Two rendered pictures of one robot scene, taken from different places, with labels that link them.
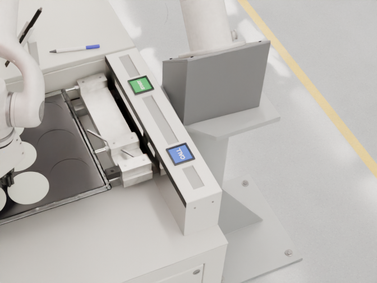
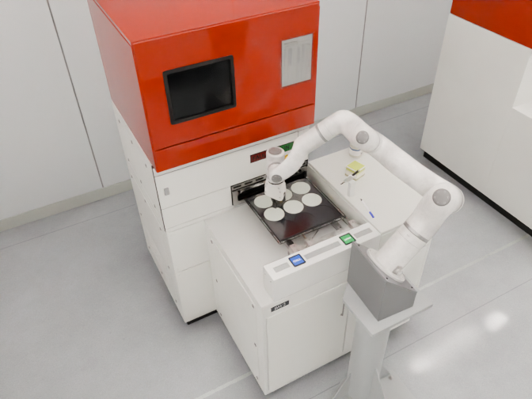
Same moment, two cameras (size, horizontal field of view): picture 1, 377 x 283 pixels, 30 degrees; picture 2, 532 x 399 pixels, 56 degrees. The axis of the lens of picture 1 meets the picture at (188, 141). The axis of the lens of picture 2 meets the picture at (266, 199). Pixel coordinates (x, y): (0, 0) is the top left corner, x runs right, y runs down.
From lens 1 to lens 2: 1.77 m
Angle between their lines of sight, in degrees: 61
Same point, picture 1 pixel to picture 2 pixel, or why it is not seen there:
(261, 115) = (370, 323)
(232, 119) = (361, 306)
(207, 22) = (387, 245)
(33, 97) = (275, 169)
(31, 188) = (273, 214)
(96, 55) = (366, 217)
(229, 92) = (366, 289)
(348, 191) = not seen: outside the picture
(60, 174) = (284, 223)
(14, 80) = (336, 191)
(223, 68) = (364, 267)
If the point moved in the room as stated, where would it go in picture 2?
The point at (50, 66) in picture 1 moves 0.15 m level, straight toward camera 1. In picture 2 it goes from (349, 201) to (320, 207)
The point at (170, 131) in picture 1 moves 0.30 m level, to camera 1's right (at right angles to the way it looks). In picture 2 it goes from (314, 256) to (321, 313)
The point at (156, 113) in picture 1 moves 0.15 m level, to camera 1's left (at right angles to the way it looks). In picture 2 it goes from (327, 248) to (324, 225)
